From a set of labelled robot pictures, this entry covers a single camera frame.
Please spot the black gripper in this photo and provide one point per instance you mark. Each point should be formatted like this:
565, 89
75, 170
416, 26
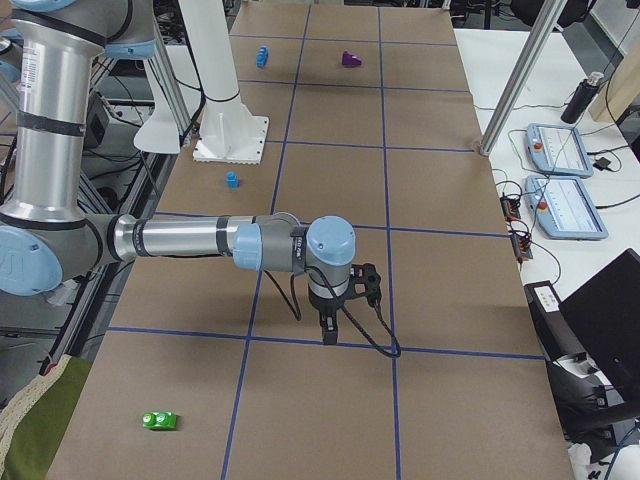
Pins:
324, 307

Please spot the purple trapezoid block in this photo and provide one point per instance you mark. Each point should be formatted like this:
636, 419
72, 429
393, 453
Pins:
350, 60

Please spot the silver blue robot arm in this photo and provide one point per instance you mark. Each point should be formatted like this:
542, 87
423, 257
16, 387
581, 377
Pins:
46, 239

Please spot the small blue block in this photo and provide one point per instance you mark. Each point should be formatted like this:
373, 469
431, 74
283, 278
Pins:
232, 180

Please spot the green block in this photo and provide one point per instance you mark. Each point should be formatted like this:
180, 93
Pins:
159, 420

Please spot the black relay board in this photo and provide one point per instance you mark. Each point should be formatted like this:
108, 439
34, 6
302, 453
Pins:
519, 232

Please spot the near teach pendant tablet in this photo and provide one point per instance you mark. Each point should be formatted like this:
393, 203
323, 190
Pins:
563, 209

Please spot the teach pendant tablet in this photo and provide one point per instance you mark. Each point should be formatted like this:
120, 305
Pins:
557, 150
563, 209

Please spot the blue double block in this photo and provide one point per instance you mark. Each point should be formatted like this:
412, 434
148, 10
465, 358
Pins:
262, 56

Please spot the black monitor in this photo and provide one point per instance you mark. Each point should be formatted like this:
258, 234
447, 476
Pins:
604, 316

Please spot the far teach pendant tablet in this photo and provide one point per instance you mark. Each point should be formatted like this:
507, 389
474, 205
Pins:
557, 150

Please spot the green cloth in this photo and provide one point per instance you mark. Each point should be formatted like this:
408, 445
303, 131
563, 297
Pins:
35, 420

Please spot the black water bottle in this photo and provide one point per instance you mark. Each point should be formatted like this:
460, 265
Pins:
582, 97

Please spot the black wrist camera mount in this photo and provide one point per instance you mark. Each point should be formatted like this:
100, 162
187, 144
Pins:
364, 282

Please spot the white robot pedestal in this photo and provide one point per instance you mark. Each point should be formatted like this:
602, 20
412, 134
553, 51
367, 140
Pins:
228, 132

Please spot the aluminium frame post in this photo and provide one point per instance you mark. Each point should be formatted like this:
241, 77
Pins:
536, 41

